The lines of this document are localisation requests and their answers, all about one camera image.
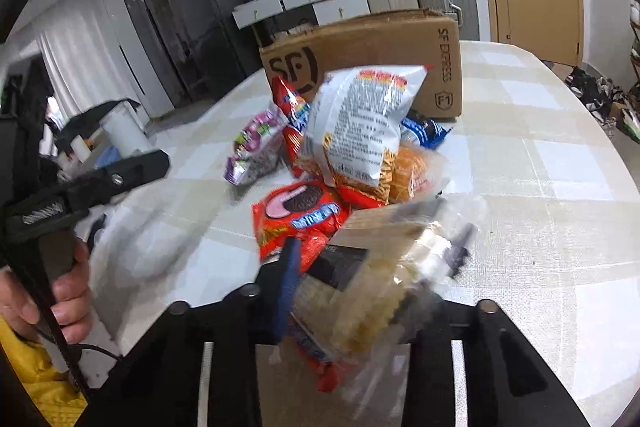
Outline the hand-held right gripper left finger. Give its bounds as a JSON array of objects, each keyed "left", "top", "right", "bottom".
[{"left": 85, "top": 238, "right": 302, "bottom": 427}]

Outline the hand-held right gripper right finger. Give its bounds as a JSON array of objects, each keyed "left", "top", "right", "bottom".
[{"left": 405, "top": 223, "right": 593, "bottom": 427}]

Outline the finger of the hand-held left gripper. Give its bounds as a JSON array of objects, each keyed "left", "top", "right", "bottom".
[{"left": 62, "top": 150, "right": 171, "bottom": 219}]

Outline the red cookie packet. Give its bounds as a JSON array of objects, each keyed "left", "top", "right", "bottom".
[{"left": 251, "top": 181, "right": 352, "bottom": 275}]

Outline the clear cracker packet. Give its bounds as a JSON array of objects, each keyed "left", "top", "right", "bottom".
[{"left": 280, "top": 197, "right": 488, "bottom": 395}]

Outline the orange bread packet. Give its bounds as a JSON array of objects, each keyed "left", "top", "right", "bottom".
[{"left": 387, "top": 142, "right": 448, "bottom": 205}]

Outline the purple candy bag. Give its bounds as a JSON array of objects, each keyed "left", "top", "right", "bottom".
[{"left": 224, "top": 104, "right": 291, "bottom": 186}]

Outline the white orange chips bag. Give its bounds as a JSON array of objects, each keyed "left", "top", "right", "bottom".
[{"left": 295, "top": 64, "right": 433, "bottom": 208}]

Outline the cardboard box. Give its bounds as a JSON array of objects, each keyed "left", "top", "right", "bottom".
[{"left": 259, "top": 8, "right": 463, "bottom": 120}]

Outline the person's left hand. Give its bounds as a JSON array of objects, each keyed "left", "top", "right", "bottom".
[{"left": 0, "top": 258, "right": 94, "bottom": 347}]

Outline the white cylindrical appliance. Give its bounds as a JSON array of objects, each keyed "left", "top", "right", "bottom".
[{"left": 100, "top": 104, "right": 151, "bottom": 152}]

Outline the black cloth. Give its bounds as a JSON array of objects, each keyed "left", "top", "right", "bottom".
[{"left": 55, "top": 99, "right": 141, "bottom": 142}]

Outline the checked tablecloth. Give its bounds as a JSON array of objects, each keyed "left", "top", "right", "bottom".
[{"left": 75, "top": 39, "right": 640, "bottom": 427}]

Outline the white curtain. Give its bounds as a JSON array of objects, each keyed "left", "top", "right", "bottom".
[{"left": 5, "top": 14, "right": 151, "bottom": 128}]

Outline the blue cookie packet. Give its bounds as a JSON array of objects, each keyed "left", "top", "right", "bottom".
[{"left": 400, "top": 109, "right": 453, "bottom": 150}]

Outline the yellow garment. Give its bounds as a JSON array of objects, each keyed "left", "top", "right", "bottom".
[{"left": 0, "top": 317, "right": 88, "bottom": 427}]

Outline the dark glossy wardrobe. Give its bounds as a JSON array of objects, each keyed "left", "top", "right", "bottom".
[{"left": 112, "top": 0, "right": 201, "bottom": 108}]

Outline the row of sneakers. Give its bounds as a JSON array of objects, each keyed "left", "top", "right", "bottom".
[{"left": 565, "top": 66, "right": 640, "bottom": 138}]

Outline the black ribbed strap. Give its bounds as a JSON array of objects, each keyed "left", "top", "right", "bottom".
[{"left": 0, "top": 227, "right": 93, "bottom": 403}]

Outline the black cable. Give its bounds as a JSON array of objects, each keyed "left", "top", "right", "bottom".
[{"left": 65, "top": 342, "right": 123, "bottom": 360}]

